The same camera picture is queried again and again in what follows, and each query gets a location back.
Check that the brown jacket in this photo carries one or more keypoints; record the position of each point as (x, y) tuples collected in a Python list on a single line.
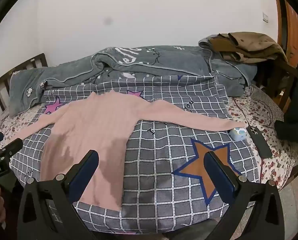
[(251, 45)]

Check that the grey checked star quilt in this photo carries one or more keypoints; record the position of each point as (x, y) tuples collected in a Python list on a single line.
[(164, 155)]

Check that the wooden door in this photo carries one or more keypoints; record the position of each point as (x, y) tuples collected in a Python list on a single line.
[(293, 30)]

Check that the grey fleece blanket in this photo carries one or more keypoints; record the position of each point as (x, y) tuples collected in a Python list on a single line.
[(139, 62)]

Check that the wooden chair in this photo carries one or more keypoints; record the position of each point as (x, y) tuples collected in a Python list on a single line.
[(290, 92)]

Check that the light blue earbuds case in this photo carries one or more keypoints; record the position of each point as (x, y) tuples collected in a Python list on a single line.
[(237, 133)]

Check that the pink knit sweater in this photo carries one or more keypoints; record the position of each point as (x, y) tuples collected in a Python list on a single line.
[(89, 130)]

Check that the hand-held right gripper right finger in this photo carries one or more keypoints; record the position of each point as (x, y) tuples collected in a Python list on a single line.
[(220, 177)]

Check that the dark wooden headboard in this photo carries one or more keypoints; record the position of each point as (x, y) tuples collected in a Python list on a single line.
[(26, 65)]

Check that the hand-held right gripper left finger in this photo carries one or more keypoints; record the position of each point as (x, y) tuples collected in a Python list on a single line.
[(84, 176)]

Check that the black smartphone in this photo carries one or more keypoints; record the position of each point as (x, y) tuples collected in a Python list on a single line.
[(260, 142)]

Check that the floral bed sheet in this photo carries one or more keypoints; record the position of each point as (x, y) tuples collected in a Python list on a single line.
[(263, 115)]

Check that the white wall switch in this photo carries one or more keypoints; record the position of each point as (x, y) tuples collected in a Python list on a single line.
[(265, 17)]

